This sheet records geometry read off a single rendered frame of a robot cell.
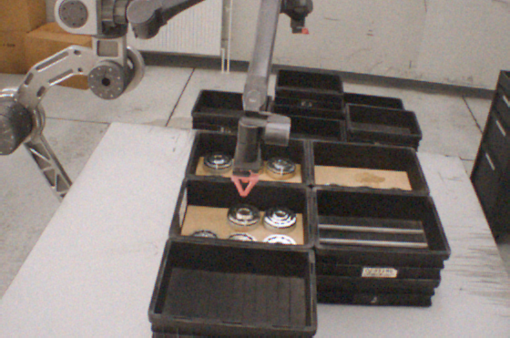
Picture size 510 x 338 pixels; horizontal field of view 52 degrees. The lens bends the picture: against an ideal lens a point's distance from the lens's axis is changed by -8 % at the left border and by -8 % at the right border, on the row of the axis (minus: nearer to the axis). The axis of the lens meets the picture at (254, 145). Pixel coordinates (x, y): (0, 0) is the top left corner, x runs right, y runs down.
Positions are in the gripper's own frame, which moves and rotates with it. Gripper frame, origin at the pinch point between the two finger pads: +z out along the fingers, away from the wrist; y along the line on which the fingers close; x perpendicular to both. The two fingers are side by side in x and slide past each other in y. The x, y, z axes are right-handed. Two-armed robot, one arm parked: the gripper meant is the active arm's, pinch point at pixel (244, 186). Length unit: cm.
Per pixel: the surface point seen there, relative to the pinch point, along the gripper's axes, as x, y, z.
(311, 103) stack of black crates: -32, 166, 56
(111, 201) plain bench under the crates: 48, 35, 38
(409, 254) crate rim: -47.5, -7.8, 12.8
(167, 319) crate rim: 14.4, -37.9, 13.4
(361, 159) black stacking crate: -41, 51, 19
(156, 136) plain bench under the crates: 41, 84, 38
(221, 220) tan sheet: 6.2, 13.7, 23.8
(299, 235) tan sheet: -17.8, 9.4, 23.1
